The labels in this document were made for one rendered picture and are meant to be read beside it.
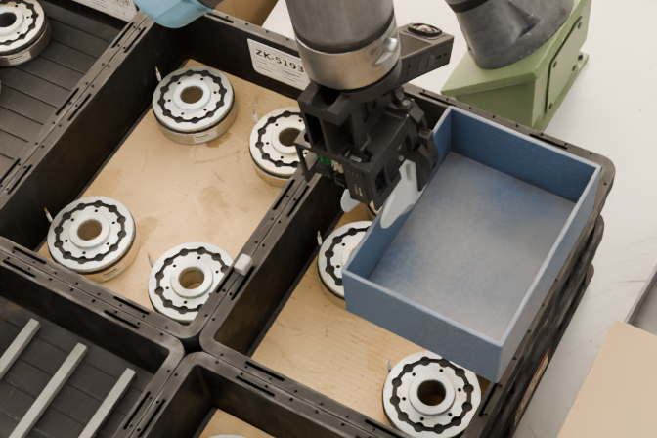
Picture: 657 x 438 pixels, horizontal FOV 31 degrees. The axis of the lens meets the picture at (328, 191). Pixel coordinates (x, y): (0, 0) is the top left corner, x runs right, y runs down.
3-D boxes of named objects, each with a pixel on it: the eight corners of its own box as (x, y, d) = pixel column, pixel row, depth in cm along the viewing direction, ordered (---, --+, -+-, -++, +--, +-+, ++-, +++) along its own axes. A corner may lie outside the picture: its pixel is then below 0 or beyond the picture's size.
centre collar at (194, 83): (190, 75, 149) (189, 72, 148) (219, 92, 147) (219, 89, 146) (164, 102, 147) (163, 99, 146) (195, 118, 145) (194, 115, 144)
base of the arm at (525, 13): (503, 6, 164) (463, -48, 160) (591, -22, 152) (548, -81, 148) (459, 79, 156) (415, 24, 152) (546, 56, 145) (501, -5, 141)
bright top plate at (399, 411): (419, 335, 126) (419, 333, 125) (500, 385, 122) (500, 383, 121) (364, 407, 122) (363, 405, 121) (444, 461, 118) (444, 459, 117)
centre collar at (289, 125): (286, 117, 143) (286, 113, 143) (319, 134, 142) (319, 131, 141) (262, 145, 141) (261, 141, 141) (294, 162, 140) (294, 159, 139)
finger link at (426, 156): (386, 181, 101) (371, 115, 95) (397, 166, 102) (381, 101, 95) (433, 199, 99) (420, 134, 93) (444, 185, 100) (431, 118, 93)
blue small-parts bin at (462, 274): (448, 148, 114) (449, 104, 108) (593, 209, 109) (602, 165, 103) (344, 310, 105) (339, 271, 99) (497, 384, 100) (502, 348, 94)
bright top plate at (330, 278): (343, 211, 136) (343, 208, 135) (422, 242, 132) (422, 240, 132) (302, 281, 131) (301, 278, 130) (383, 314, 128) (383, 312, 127)
